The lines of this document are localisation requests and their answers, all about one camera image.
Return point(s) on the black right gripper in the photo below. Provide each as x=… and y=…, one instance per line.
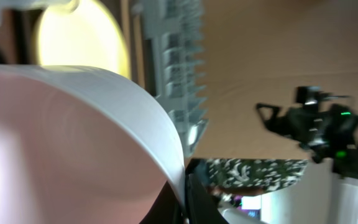
x=297, y=124

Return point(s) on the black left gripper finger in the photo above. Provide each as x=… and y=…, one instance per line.
x=200, y=208

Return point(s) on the pink bowl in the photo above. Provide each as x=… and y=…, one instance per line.
x=82, y=145

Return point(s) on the wooden chopstick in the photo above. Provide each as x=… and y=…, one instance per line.
x=138, y=40
x=126, y=24

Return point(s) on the yellow plate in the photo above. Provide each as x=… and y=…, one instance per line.
x=83, y=33

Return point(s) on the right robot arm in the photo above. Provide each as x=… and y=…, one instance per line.
x=326, y=135

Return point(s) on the grey dishwasher rack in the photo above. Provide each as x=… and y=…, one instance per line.
x=171, y=30

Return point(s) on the person in patterned shirt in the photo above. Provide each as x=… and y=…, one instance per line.
x=226, y=179

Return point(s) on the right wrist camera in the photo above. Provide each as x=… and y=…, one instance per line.
x=308, y=95

